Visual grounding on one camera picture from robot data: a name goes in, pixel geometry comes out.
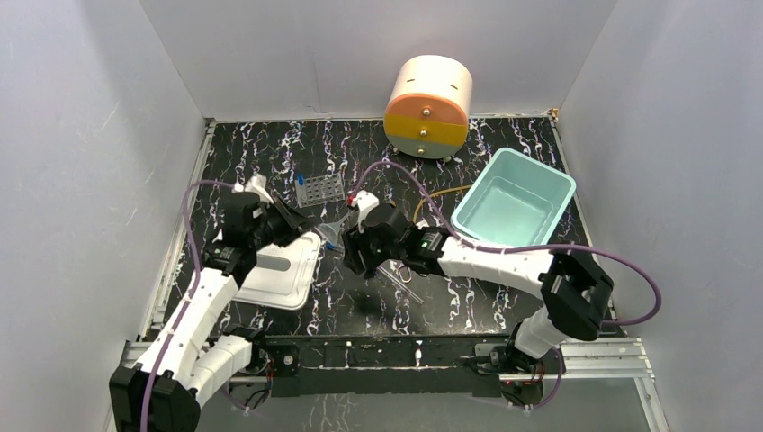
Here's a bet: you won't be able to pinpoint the white bin lid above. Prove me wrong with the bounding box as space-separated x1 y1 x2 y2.
233 232 322 311

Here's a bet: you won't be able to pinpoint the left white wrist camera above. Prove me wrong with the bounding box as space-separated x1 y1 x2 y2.
232 174 274 204

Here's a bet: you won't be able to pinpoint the metal scissors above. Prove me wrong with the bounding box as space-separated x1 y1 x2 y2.
397 265 413 284

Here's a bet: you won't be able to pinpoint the clear plastic funnel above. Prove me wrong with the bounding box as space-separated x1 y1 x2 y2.
315 213 350 245

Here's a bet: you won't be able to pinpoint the glass tube blue tip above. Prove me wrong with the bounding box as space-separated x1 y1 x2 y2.
378 266 424 304

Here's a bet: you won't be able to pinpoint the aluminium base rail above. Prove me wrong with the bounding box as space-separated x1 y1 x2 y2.
112 337 657 412

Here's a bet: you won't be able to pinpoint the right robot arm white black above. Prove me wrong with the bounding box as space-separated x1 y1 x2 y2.
341 204 614 374

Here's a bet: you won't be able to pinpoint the yellow rubber tubing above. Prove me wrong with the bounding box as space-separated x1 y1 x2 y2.
412 184 471 222

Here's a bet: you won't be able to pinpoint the teal plastic bin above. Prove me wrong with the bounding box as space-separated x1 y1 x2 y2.
450 148 577 247

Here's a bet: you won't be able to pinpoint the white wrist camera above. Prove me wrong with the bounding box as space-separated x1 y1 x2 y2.
349 190 380 233
232 174 274 204

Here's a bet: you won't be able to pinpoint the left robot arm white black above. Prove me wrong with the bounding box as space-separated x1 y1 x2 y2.
109 192 312 431

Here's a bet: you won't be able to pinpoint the clear test tube rack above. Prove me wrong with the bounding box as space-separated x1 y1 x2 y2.
294 173 346 208

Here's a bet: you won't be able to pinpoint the round pastel drawer cabinet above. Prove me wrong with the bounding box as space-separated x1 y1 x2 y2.
383 55 473 163

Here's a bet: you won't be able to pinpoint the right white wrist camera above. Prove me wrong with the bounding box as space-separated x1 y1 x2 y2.
349 190 380 233

